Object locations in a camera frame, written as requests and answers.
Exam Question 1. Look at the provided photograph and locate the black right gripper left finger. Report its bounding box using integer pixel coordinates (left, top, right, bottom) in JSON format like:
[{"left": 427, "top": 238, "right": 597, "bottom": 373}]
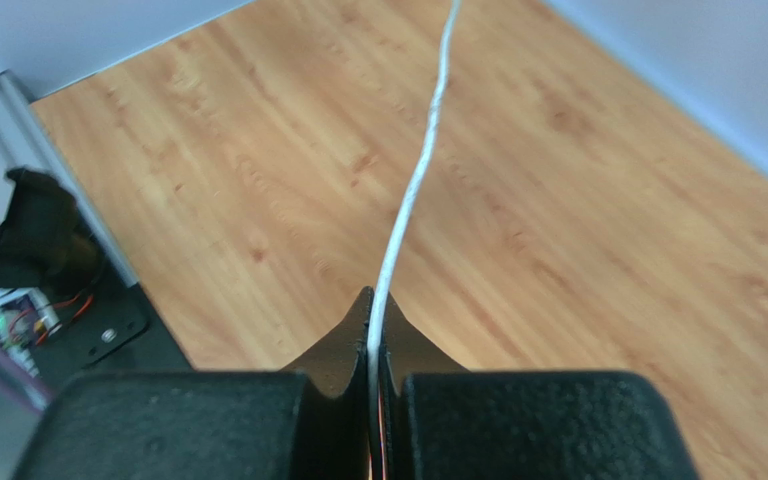
[{"left": 14, "top": 287, "right": 373, "bottom": 479}]

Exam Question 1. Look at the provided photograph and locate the white headphone cable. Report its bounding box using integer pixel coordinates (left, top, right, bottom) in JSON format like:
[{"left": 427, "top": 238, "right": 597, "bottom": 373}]
[{"left": 365, "top": 0, "right": 463, "bottom": 480}]

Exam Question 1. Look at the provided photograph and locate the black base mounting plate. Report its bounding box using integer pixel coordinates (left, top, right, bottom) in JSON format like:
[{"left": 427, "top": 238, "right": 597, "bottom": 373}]
[{"left": 17, "top": 268, "right": 193, "bottom": 409}]

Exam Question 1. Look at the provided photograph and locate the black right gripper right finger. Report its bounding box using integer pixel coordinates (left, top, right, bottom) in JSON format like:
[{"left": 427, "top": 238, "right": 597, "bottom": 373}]
[{"left": 379, "top": 300, "right": 698, "bottom": 479}]

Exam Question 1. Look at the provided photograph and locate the aluminium front frame rail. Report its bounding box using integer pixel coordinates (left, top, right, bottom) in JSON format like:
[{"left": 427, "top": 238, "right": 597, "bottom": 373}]
[{"left": 0, "top": 72, "right": 138, "bottom": 284}]

